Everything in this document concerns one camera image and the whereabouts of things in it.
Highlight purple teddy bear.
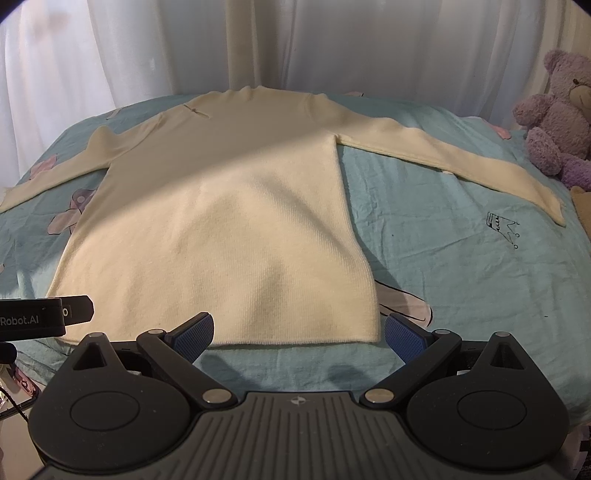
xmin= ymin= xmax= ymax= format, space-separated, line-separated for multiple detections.
xmin=513 ymin=49 xmax=590 ymax=192

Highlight cream knit sweater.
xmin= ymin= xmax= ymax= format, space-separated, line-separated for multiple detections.
xmin=1 ymin=87 xmax=564 ymax=345

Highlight tan plush toy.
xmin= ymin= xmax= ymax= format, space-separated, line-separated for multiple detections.
xmin=570 ymin=186 xmax=591 ymax=236

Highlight teal mushroom print bedsheet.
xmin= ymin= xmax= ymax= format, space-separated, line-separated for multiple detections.
xmin=1 ymin=94 xmax=590 ymax=426

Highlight white sheer curtain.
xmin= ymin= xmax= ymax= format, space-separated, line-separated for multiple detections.
xmin=1 ymin=1 xmax=590 ymax=186

